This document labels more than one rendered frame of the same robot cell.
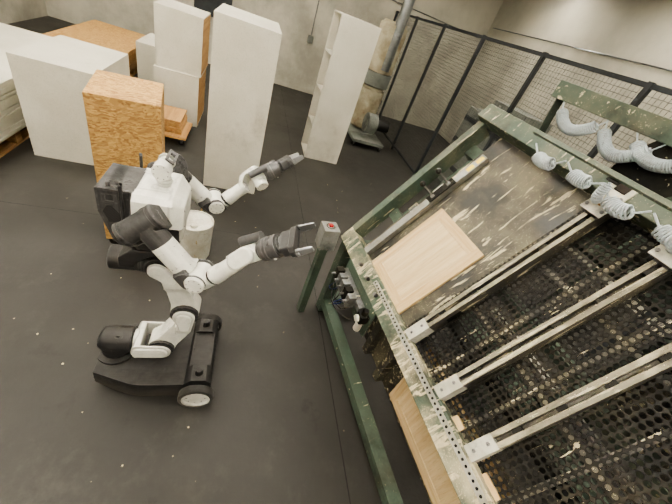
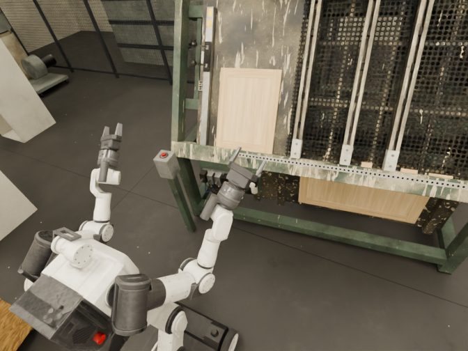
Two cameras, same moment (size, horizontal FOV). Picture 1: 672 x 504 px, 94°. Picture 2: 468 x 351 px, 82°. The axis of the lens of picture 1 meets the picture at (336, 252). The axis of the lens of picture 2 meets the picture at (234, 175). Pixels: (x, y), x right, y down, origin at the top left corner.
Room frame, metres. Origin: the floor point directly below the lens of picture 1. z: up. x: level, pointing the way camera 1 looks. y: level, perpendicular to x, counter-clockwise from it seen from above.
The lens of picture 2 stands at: (0.29, 0.58, 2.14)
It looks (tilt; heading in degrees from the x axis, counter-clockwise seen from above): 43 degrees down; 326
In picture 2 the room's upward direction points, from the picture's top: 9 degrees counter-clockwise
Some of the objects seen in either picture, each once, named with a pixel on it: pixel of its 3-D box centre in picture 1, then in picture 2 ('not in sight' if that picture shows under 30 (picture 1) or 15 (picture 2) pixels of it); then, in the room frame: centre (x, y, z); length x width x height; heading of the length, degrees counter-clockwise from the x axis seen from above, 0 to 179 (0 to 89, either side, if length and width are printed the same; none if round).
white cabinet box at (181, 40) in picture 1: (184, 38); not in sight; (4.83, 3.19, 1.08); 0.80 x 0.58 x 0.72; 24
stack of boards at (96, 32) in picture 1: (102, 52); not in sight; (5.46, 5.13, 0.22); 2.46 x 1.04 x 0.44; 24
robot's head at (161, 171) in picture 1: (163, 169); (74, 251); (1.01, 0.74, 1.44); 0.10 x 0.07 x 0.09; 24
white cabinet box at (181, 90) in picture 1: (181, 90); not in sight; (4.80, 3.19, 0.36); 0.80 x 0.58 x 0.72; 24
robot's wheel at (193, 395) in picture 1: (196, 396); (229, 344); (0.86, 0.45, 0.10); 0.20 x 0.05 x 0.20; 114
